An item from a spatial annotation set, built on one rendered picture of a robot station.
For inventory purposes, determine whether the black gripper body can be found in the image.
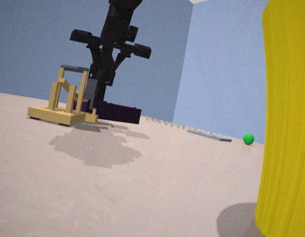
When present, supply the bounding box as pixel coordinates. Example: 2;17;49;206
70;12;152;59

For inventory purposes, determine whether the green ball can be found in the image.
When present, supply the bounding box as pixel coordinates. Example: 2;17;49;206
243;134;254;145

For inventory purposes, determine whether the wooden toy catapult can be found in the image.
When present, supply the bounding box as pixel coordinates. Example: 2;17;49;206
27;64;99;126

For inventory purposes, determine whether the grey flat bar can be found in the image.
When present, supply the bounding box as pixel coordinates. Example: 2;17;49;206
187;130;232;142

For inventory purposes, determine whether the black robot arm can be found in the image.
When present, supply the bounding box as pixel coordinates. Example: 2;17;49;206
88;0;143;102

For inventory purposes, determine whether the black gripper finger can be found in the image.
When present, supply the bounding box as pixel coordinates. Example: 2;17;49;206
108;53;131;81
86;46;101;77

